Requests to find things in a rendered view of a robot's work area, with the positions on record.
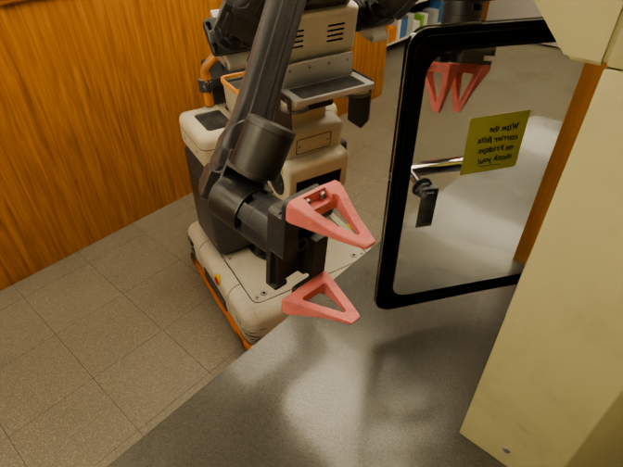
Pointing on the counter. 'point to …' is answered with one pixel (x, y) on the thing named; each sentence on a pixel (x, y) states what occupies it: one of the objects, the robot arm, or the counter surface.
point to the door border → (416, 134)
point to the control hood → (583, 27)
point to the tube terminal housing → (565, 314)
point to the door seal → (413, 140)
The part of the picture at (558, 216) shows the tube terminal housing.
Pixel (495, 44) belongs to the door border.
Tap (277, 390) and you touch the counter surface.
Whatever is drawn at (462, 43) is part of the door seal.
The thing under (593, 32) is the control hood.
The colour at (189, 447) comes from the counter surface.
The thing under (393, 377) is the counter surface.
